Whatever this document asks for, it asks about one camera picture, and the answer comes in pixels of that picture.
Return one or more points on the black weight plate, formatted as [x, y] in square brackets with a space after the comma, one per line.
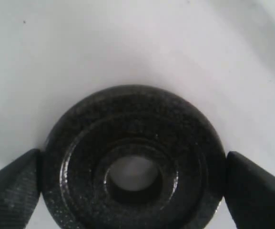
[133, 157]

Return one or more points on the white rectangular plastic tray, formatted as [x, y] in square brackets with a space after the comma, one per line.
[219, 55]

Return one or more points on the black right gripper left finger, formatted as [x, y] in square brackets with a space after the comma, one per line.
[19, 190]

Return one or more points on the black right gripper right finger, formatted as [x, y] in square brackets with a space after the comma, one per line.
[249, 193]

